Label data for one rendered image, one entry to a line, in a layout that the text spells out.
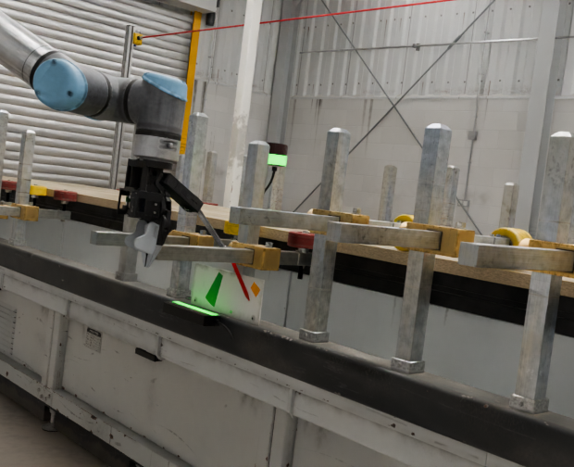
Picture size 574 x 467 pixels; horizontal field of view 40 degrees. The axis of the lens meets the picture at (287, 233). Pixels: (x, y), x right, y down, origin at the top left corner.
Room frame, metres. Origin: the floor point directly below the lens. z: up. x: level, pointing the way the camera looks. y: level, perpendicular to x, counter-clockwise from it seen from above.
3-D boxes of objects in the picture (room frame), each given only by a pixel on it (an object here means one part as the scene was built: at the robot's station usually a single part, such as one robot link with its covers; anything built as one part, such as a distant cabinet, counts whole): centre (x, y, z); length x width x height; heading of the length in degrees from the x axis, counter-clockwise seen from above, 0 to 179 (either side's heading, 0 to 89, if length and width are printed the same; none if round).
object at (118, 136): (4.45, 0.98, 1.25); 0.15 x 0.08 x 1.10; 42
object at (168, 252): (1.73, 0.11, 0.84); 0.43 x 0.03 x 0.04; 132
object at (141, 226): (1.58, 0.29, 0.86); 0.06 x 0.03 x 0.09; 132
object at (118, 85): (1.61, 0.39, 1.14); 0.12 x 0.12 x 0.09; 69
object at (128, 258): (2.18, 0.43, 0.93); 0.05 x 0.05 x 0.45; 42
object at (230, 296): (1.81, 0.12, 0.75); 0.26 x 0.01 x 0.10; 42
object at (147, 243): (1.56, 0.27, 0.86); 0.06 x 0.03 x 0.09; 132
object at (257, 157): (1.80, 0.09, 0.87); 0.03 x 0.03 x 0.48; 42
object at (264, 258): (1.79, 0.07, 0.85); 0.13 x 0.06 x 0.05; 42
